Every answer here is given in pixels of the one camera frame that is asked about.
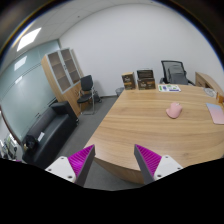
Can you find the black mesh office chair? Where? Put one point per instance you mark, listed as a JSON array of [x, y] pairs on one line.
[[165, 65]]

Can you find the black leather sofa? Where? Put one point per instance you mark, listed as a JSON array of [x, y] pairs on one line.
[[48, 134]]

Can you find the wooden glass-door cabinet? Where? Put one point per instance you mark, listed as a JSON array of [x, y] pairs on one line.
[[64, 76]]

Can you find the pink gradient mouse pad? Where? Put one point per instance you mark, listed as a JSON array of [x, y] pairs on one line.
[[216, 113]]

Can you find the wooden side desk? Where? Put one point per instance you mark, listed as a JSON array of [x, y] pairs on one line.
[[204, 80]]

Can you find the grey backpack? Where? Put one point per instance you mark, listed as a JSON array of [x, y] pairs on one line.
[[177, 75]]

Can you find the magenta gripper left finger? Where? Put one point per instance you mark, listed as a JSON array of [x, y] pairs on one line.
[[74, 168]]

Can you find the green white paper sheet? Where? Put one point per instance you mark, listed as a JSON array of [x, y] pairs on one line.
[[168, 88]]

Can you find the grey waste bin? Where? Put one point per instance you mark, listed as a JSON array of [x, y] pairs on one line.
[[119, 91]]

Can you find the black visitor chair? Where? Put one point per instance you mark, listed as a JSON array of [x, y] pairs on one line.
[[87, 91]]

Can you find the pink computer mouse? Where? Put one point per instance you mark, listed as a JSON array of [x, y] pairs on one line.
[[174, 110]]

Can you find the rectangular ceiling light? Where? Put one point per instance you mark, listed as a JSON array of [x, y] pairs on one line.
[[28, 38]]

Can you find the large brown cardboard box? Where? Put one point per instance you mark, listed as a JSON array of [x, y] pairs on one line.
[[145, 79]]

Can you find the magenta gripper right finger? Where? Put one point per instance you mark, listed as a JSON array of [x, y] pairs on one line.
[[154, 166]]

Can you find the small brown cardboard box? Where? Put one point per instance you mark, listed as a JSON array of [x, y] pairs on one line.
[[129, 80]]

